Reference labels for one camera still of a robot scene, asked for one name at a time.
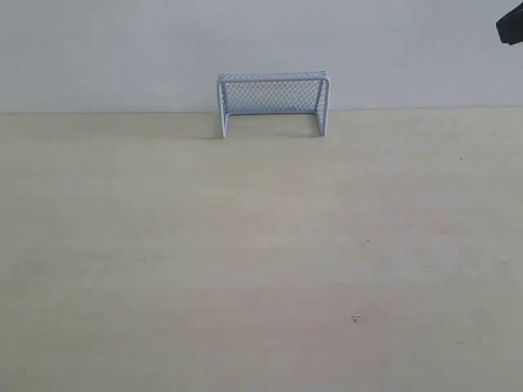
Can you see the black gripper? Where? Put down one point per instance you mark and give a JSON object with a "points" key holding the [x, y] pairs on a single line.
{"points": [[510, 26]]}

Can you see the small white soccer goal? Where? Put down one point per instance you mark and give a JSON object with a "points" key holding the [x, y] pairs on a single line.
{"points": [[240, 94]]}

